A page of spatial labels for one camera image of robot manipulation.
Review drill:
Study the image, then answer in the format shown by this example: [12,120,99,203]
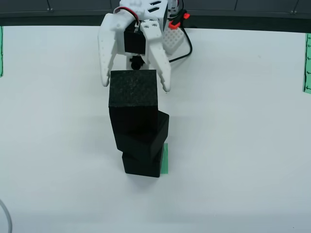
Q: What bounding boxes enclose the black sharp-edged wooden block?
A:
[107,69,159,136]

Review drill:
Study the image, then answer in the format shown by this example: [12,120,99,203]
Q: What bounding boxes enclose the black rounded plastic block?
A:
[114,110,170,160]
[121,148,163,178]

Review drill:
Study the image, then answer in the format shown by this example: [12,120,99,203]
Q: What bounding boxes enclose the white perforated plate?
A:
[162,26,186,55]

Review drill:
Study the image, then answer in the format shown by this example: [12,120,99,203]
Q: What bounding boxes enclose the red and black clamp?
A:
[168,9,190,29]

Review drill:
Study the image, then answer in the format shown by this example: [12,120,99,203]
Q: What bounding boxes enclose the green striped square marker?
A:
[160,143,169,175]

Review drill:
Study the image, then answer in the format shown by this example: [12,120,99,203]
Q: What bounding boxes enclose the green strip with black arrows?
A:
[302,33,311,93]
[0,26,4,78]

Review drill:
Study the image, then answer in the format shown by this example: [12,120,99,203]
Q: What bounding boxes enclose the red white black servo wire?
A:
[113,6,142,31]

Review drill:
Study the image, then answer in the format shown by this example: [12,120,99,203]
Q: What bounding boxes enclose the black cable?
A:
[167,26,193,63]

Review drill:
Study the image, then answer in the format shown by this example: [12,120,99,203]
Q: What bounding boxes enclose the white cable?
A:
[0,199,13,233]

